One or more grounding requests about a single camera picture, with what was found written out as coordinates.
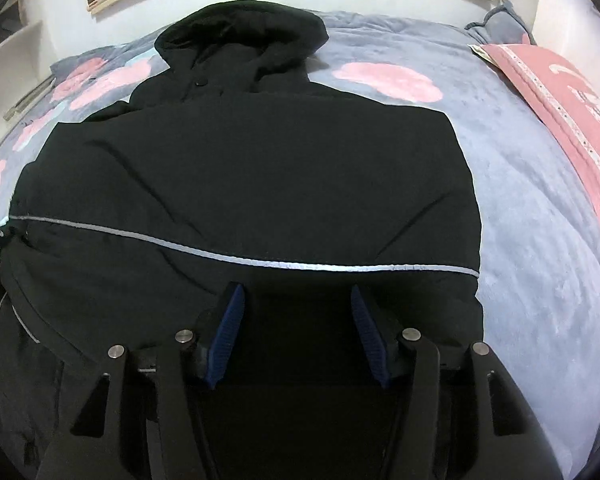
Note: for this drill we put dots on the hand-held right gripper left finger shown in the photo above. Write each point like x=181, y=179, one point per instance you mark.
x=226, y=332

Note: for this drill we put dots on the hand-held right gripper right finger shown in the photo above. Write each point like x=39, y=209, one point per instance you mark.
x=372, y=335

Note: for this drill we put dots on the black shorts with white lettering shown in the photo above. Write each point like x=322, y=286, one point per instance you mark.
x=240, y=185

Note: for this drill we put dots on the stack of flat books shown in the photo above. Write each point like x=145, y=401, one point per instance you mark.
x=27, y=100

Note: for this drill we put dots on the white bookshelf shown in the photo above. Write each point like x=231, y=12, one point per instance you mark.
x=10, y=55

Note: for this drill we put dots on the grey floral blanket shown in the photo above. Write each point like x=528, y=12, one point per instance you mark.
x=520, y=220

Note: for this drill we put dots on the pink pillow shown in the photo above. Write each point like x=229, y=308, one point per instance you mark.
x=575, y=105

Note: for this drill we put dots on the grey pillow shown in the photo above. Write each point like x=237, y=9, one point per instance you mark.
x=500, y=27

